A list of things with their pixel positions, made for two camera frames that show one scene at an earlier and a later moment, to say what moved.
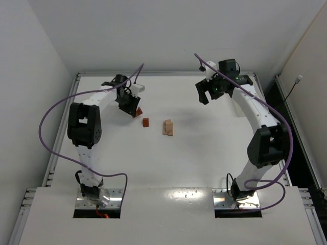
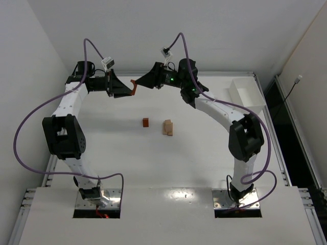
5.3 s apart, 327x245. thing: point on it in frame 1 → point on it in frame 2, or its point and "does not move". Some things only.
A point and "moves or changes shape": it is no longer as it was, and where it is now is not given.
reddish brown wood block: (145, 122) does not move
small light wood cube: (168, 128) does not move
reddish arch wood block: (138, 112) moves or changes shape
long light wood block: (170, 133) does not move
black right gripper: (207, 87) → (156, 75)
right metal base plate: (222, 200) does not move
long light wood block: (164, 129) does not move
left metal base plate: (115, 196) does not move
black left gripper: (126, 101) → (110, 83)
